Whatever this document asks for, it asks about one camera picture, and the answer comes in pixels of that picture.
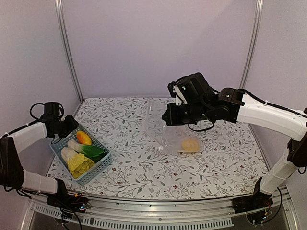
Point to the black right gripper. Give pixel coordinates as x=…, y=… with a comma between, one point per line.
x=172, y=119

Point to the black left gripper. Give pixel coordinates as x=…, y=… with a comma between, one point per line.
x=73, y=126

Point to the light blue plastic basket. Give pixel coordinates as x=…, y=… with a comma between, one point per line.
x=60, y=143

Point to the clear pink zip top bag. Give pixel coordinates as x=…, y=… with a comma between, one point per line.
x=168, y=138

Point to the yellow lemon toy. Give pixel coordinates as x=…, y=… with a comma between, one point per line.
x=190, y=145

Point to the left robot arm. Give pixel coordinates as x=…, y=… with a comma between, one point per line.
x=52, y=123

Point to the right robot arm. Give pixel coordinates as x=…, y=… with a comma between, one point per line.
x=197, y=101

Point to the orange mango toy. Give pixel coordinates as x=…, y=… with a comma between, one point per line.
x=83, y=138

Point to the yellow napa cabbage toy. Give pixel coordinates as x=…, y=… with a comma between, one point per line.
x=77, y=163

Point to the green bok choy toy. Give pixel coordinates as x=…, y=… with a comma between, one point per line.
x=92, y=152

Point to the floral patterned table mat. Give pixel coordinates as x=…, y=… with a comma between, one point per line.
x=229, y=163

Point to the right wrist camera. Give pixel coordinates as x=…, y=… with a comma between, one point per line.
x=176, y=93

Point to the front aluminium table rail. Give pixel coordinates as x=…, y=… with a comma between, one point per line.
x=116, y=213

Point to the right rear aluminium frame post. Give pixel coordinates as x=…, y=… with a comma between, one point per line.
x=252, y=43

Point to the aluminium frame post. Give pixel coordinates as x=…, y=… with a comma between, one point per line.
x=67, y=49
x=252, y=43

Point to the left rear aluminium frame post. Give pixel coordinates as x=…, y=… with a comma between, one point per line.
x=67, y=49

